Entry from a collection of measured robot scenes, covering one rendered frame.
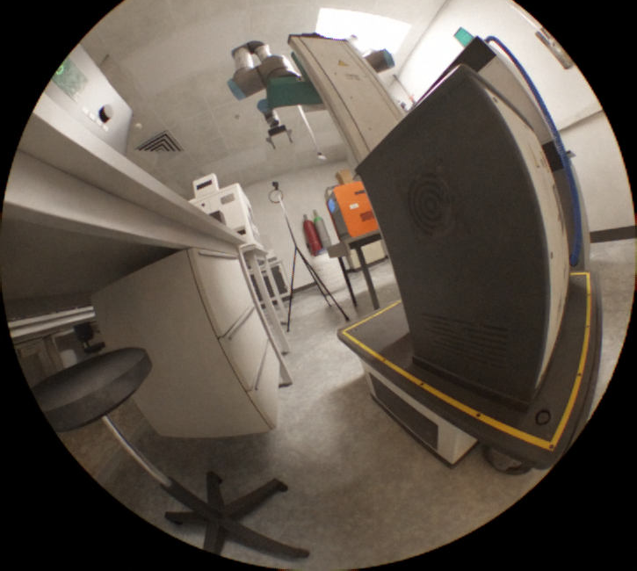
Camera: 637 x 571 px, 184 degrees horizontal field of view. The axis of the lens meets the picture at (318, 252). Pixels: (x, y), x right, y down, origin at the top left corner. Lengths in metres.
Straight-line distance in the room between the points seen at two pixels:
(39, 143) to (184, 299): 0.49
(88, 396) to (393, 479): 0.71
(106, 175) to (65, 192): 0.07
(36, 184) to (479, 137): 0.49
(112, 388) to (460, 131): 0.57
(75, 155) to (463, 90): 0.46
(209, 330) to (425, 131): 0.63
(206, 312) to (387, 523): 0.77
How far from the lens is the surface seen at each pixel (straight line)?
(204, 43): 2.30
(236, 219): 1.60
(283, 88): 0.98
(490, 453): 0.68
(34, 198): 0.28
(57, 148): 0.29
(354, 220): 1.57
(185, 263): 0.57
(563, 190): 1.06
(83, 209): 0.32
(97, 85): 0.52
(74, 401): 0.35
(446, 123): 0.30
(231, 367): 0.60
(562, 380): 0.50
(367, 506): 0.72
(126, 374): 0.37
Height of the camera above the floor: 0.68
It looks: level
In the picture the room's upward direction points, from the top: 19 degrees counter-clockwise
